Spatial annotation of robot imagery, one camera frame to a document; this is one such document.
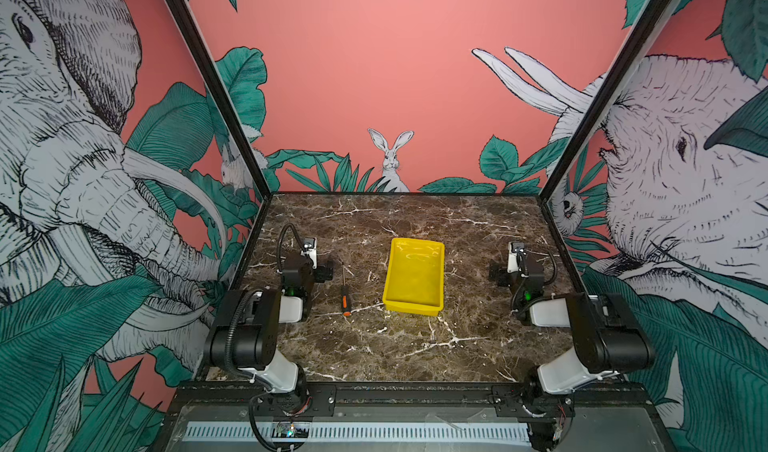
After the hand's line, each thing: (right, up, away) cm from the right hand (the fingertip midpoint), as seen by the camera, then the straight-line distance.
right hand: (505, 254), depth 94 cm
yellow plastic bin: (-29, -8, +1) cm, 30 cm away
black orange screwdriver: (-51, -13, -4) cm, 53 cm away
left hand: (-62, +2, 0) cm, 62 cm away
